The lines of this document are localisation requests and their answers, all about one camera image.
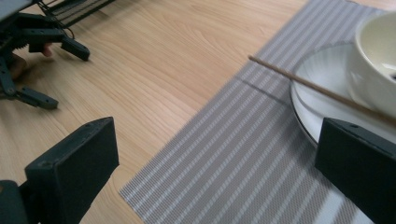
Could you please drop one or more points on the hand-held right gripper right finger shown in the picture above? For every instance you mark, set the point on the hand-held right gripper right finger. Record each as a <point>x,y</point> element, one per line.
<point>361,168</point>

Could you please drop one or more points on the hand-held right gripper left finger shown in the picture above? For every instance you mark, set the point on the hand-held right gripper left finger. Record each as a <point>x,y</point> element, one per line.
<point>74,168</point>

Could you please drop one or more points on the wooden chopstick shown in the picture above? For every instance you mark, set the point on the wooden chopstick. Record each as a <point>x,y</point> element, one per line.
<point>311,84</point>

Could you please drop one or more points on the white plate with dark rim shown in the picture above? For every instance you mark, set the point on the white plate with dark rim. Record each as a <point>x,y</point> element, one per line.
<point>323,74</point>

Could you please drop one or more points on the cream ceramic bowl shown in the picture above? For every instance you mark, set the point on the cream ceramic bowl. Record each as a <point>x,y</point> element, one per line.
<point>367,84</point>

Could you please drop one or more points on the grey striped woven placemat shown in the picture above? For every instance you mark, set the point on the grey striped woven placemat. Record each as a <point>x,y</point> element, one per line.
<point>233,149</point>

